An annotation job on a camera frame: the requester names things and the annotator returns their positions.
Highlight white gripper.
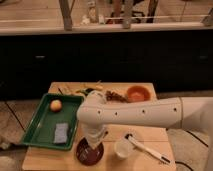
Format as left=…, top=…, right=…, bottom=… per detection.
left=85, top=126, right=107, bottom=149

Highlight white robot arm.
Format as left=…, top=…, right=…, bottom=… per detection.
left=77, top=91, right=213, bottom=171

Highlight dark purple bowl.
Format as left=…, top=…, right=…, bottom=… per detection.
left=76, top=138, right=104, bottom=166

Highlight orange bowl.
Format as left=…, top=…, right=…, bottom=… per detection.
left=126, top=86, right=151, bottom=102

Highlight grey blue sponge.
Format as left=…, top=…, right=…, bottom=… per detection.
left=54, top=123, right=69, bottom=144

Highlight clear plastic cup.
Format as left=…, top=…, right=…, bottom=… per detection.
left=114, top=138, right=133, bottom=159

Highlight brown toy item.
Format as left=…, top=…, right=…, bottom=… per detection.
left=105, top=91, right=126, bottom=103

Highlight green and yellow toy vegetables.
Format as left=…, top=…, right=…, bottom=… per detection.
left=77, top=81, right=103, bottom=96

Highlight yellow round fruit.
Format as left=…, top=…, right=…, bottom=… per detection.
left=50, top=100, right=62, bottom=112

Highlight green plastic tray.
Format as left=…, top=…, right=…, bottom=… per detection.
left=21, top=93, right=83, bottom=150

